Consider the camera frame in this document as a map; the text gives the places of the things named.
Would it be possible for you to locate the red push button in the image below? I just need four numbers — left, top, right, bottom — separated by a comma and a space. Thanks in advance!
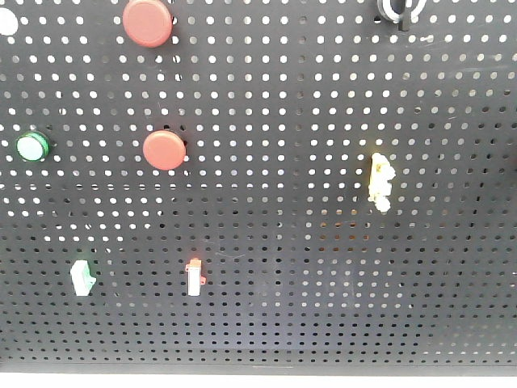
122, 0, 173, 48
143, 130, 187, 171

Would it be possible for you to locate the green white toggle switch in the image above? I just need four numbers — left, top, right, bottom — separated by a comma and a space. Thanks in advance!
69, 260, 96, 297

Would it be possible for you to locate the black perforated pegboard panel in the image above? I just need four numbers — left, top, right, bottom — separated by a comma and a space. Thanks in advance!
1, 1, 516, 376

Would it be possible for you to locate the green indicator light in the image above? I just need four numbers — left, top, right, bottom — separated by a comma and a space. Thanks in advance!
15, 131, 51, 162

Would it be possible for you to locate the black silver rotary selector switch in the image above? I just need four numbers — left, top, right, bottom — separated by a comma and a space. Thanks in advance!
376, 0, 427, 32

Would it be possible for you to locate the yellow white toggle switch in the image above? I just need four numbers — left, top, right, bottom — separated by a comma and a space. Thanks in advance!
368, 152, 396, 213

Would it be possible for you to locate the lower red push button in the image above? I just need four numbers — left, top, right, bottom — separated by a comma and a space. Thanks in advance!
143, 130, 187, 171

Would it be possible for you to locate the upper red push button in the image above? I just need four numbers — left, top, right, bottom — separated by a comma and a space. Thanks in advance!
122, 0, 173, 48

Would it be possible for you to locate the red white toggle switch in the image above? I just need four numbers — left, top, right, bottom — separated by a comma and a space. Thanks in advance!
185, 258, 206, 297

